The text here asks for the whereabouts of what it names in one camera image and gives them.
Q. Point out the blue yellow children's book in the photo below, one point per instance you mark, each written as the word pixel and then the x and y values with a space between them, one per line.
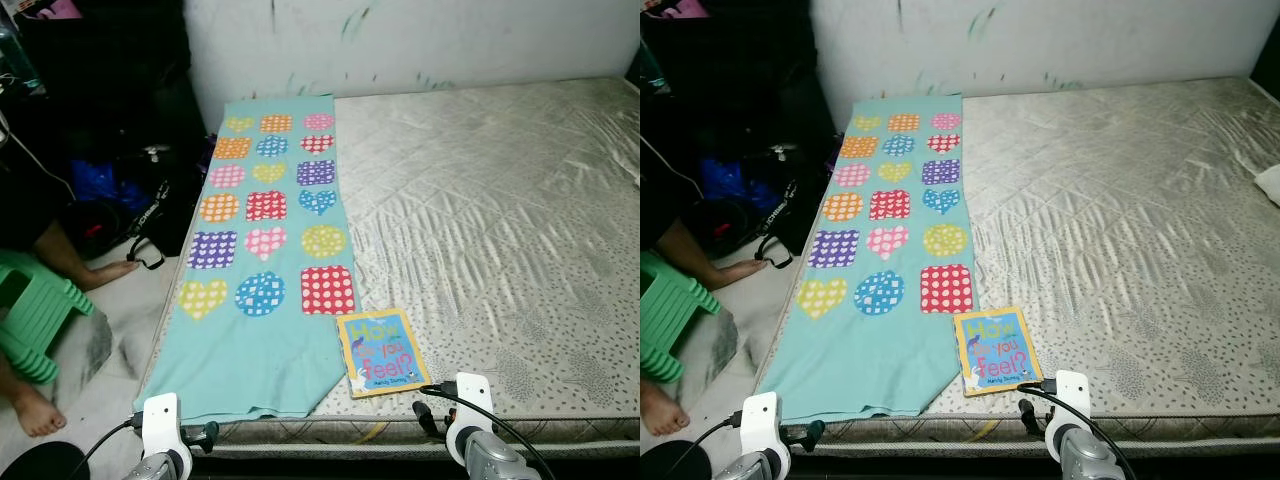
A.
pixel 998 350
pixel 382 352

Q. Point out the white pillow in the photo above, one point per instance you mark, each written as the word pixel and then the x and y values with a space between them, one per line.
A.
pixel 1270 185

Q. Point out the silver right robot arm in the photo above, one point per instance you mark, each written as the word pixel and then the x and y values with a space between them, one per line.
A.
pixel 1085 458
pixel 490 458

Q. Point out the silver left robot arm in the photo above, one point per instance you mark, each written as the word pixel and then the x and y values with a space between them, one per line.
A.
pixel 160 468
pixel 755 468

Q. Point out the dark bed base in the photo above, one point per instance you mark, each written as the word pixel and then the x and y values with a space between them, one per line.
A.
pixel 400 468
pixel 950 468

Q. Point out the teal blanket with colourful hearts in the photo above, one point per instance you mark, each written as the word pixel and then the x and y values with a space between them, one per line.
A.
pixel 250 360
pixel 870 360

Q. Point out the green plastic stool stack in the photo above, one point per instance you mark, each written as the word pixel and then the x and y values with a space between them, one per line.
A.
pixel 35 310
pixel 670 310

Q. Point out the grey quilted mattress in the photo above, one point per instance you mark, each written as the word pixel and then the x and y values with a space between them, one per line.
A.
pixel 500 230
pixel 1120 230

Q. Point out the person in black shorts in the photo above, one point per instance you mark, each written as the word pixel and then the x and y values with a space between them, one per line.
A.
pixel 50 250
pixel 690 250

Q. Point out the blue bag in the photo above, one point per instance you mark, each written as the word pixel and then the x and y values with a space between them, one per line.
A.
pixel 735 180
pixel 105 185

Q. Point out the pink cloth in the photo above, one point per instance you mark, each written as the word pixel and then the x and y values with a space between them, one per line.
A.
pixel 55 8
pixel 680 7

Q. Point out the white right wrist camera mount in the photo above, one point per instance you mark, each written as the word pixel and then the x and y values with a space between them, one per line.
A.
pixel 1070 398
pixel 470 400

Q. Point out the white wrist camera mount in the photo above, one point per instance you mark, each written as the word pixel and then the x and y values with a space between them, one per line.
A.
pixel 1070 398
pixel 470 400
pixel 760 420
pixel 160 420

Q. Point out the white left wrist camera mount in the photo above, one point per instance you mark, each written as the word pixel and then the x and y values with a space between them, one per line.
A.
pixel 160 420
pixel 760 420

